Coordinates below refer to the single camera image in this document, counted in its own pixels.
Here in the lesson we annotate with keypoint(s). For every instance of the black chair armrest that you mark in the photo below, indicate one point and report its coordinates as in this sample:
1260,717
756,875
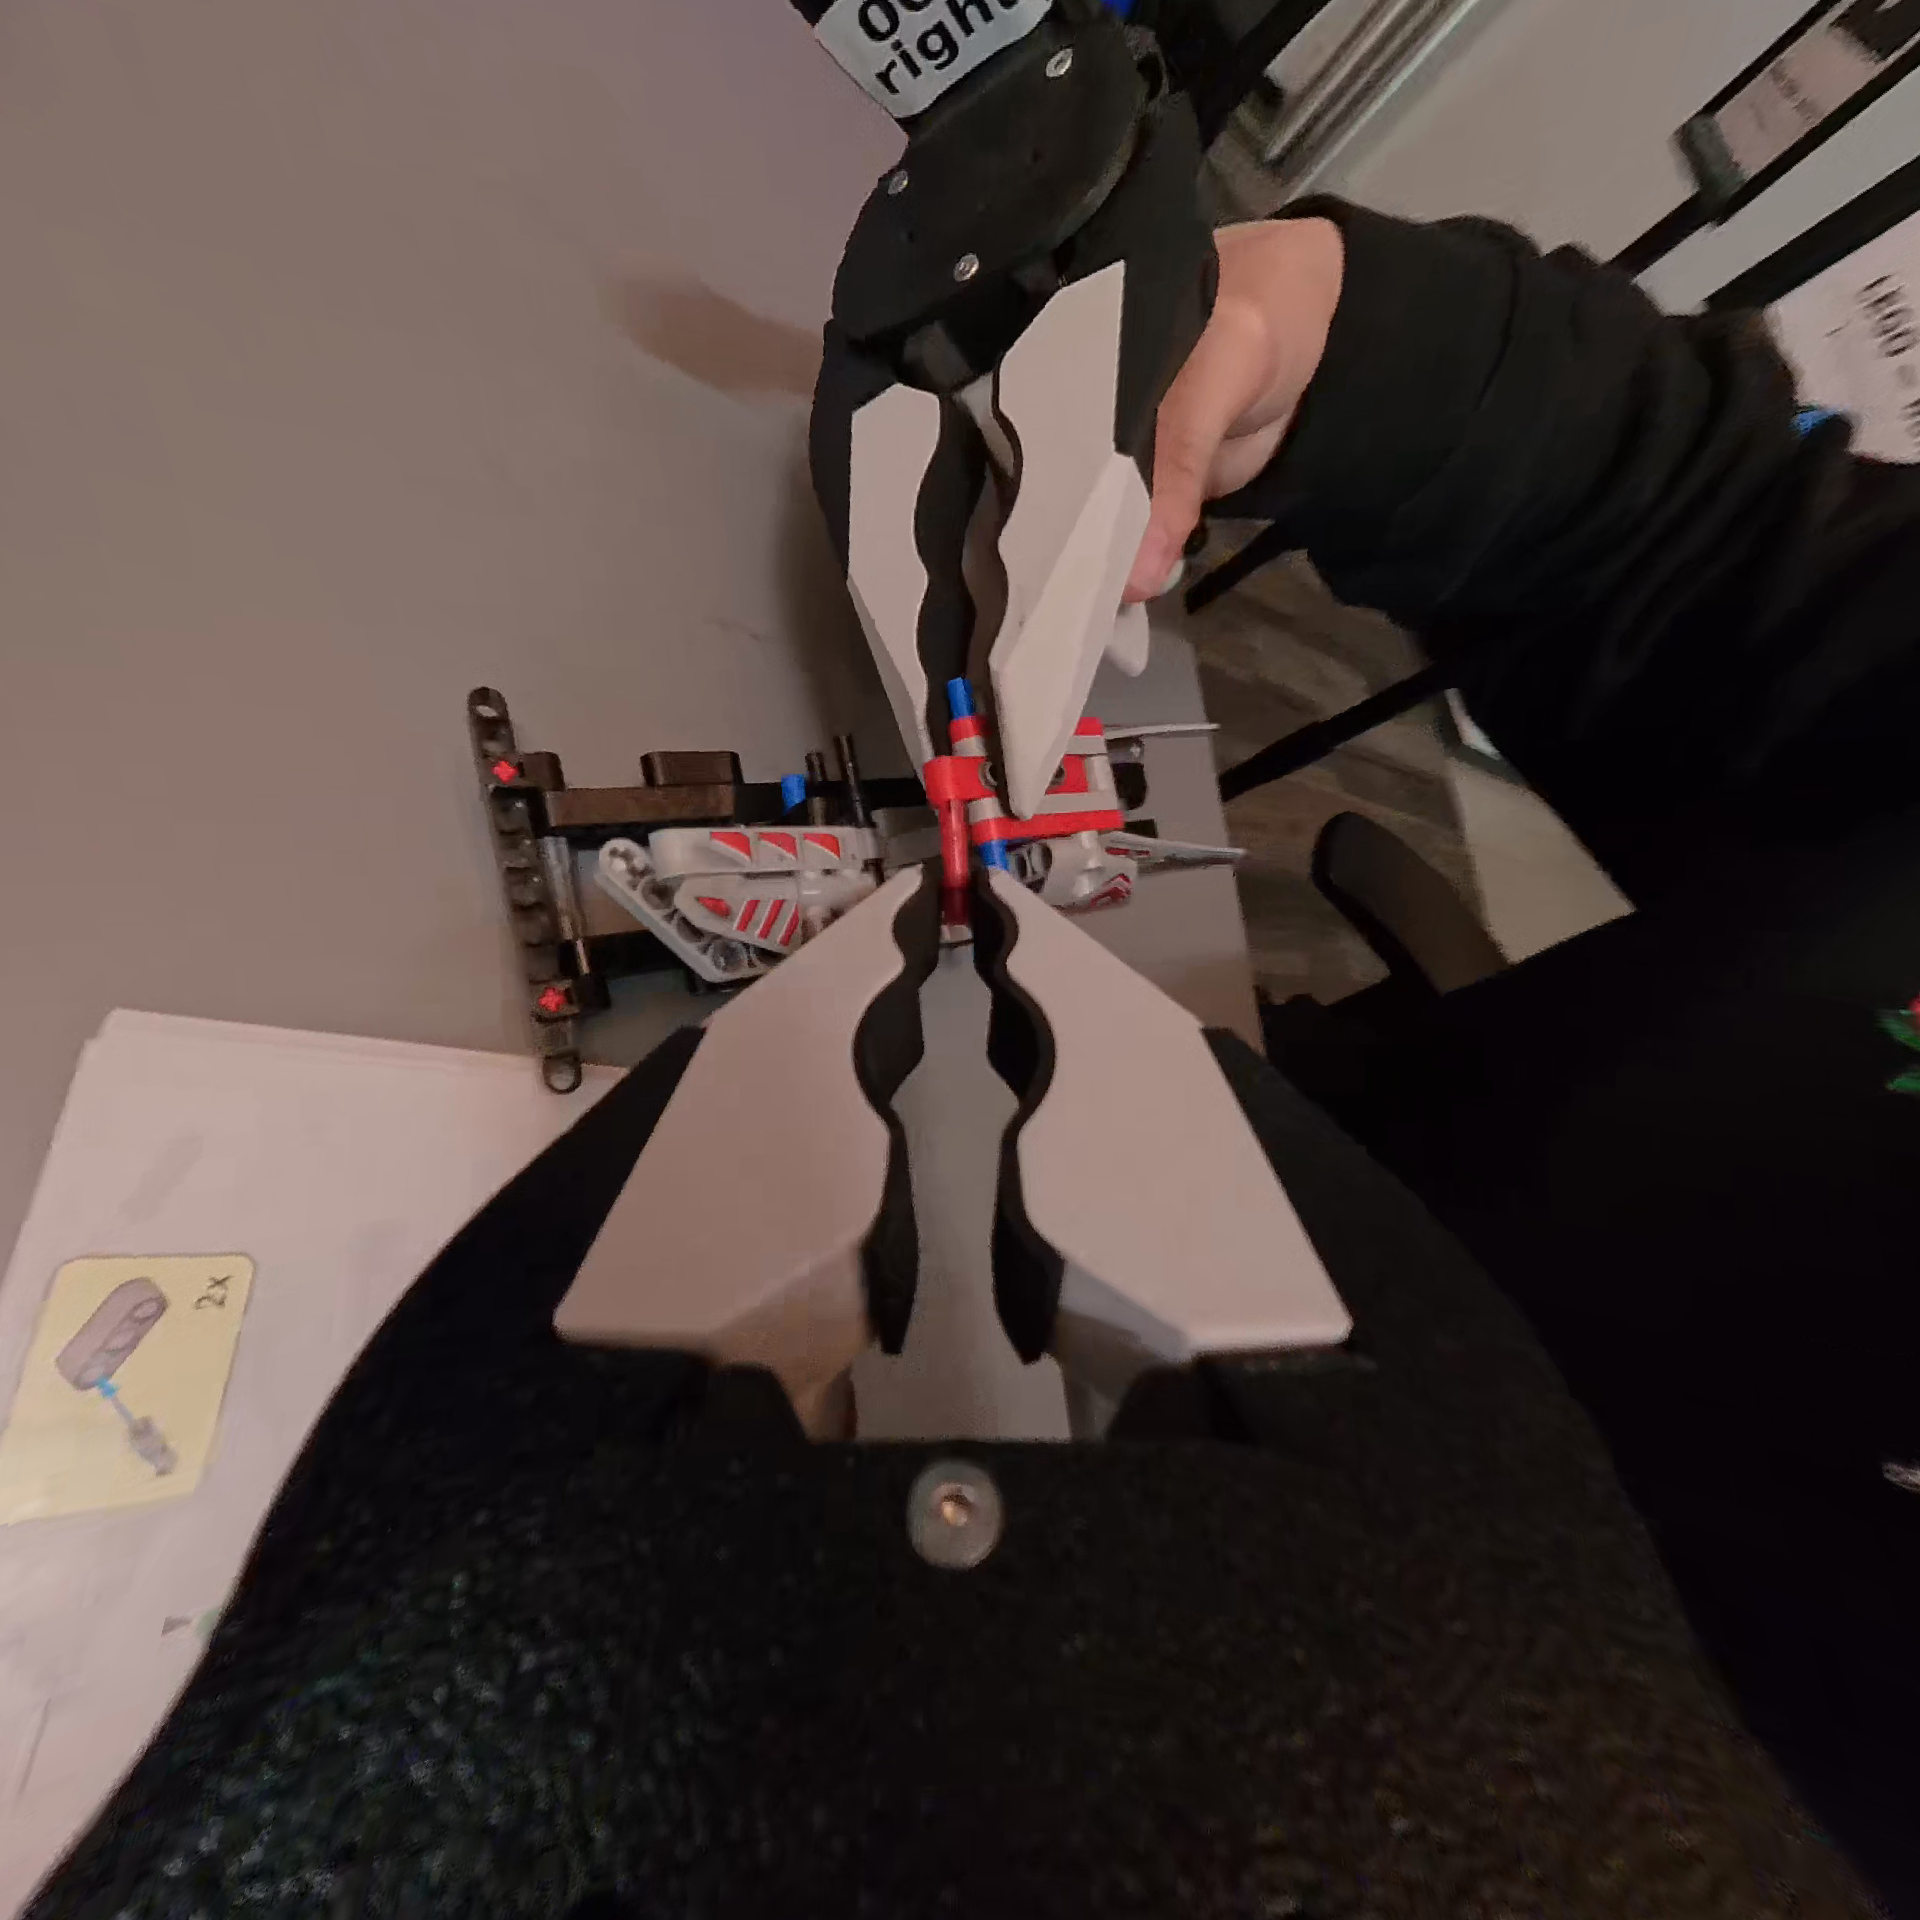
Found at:
1412,902

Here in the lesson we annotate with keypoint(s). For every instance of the person's right forearm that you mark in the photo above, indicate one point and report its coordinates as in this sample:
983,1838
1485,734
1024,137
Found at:
1531,435

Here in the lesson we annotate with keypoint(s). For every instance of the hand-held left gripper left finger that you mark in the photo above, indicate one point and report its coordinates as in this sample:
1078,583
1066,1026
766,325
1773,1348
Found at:
722,1172

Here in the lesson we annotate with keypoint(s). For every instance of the small framed marker sign stand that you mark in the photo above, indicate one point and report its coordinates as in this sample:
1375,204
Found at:
1800,76

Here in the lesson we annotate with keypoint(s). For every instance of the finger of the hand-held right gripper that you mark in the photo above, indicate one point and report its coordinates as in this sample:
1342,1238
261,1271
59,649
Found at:
1069,494
885,541

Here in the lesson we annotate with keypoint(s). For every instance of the black grey toy brick vehicle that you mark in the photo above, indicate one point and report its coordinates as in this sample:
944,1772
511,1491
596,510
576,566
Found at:
781,878

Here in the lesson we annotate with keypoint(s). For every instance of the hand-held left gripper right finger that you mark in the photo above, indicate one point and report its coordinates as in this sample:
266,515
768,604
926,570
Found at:
1184,1186

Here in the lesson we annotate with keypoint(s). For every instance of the person's right hand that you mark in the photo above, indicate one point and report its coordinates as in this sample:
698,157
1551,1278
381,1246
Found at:
1253,359

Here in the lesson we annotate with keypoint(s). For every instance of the large framed marker sign stand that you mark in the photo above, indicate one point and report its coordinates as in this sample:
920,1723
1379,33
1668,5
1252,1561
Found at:
1853,347

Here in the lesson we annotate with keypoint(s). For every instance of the silver wall pipes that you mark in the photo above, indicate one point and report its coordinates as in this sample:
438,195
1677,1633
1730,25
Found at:
1350,60

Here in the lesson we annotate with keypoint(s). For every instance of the white instruction booklet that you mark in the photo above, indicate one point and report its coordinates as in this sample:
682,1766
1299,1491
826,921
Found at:
301,1172

